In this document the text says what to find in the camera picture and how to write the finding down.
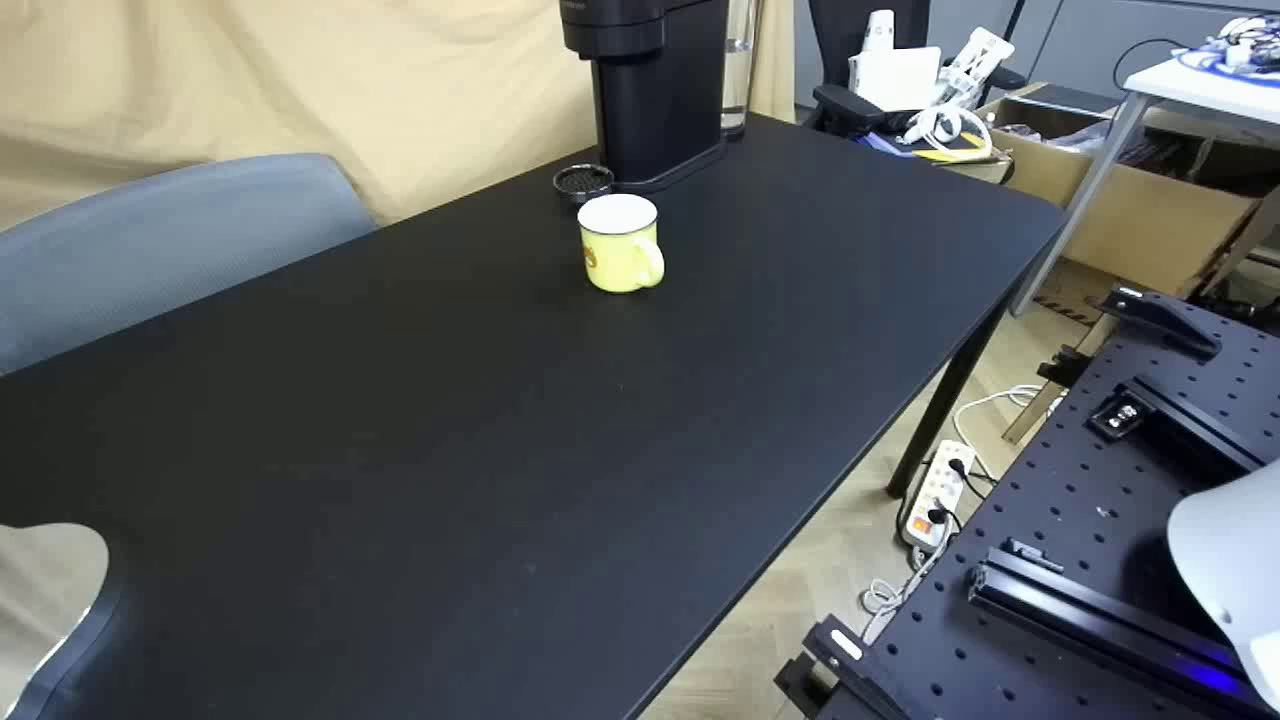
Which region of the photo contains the yellow enamel mug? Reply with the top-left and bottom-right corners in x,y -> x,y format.
572,193 -> 669,299

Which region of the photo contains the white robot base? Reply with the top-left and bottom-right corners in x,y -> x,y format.
1166,458 -> 1280,679

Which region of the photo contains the black coffee machine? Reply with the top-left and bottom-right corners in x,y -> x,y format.
556,0 -> 733,187

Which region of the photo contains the black table leg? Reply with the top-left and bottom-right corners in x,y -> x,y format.
885,307 -> 1007,501

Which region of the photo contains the white power strip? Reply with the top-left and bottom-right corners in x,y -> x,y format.
900,438 -> 980,553

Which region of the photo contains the black flat device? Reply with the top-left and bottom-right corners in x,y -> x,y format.
809,79 -> 896,139

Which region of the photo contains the beige cloth backdrop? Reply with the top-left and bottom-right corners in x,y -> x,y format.
0,0 -> 802,231

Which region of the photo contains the black perforated breadboard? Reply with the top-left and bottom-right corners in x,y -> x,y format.
813,291 -> 1280,720

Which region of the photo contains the black clamp block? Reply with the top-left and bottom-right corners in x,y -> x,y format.
1083,385 -> 1161,446

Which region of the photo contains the brown cardboard box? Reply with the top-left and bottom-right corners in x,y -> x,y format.
993,88 -> 1264,299

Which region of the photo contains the white side table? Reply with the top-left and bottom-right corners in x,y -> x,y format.
1007,53 -> 1280,322

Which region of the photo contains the black round drip ring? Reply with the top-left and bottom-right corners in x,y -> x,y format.
550,162 -> 619,208

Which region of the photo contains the white floor cable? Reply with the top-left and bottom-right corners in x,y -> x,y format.
947,381 -> 1049,454

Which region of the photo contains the black corner bracket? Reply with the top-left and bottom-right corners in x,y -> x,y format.
774,613 -> 885,720

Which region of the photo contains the coiled white cable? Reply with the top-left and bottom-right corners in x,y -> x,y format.
900,100 -> 1000,162

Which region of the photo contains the white device with cables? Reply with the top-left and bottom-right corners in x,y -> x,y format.
848,4 -> 947,118

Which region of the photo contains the black wedge bracket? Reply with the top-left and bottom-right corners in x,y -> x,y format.
1099,286 -> 1223,366

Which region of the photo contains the black aluminium rail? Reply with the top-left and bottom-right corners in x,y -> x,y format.
965,538 -> 1264,712

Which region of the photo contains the clutter of coloured cables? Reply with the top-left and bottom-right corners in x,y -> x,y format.
1173,13 -> 1280,88

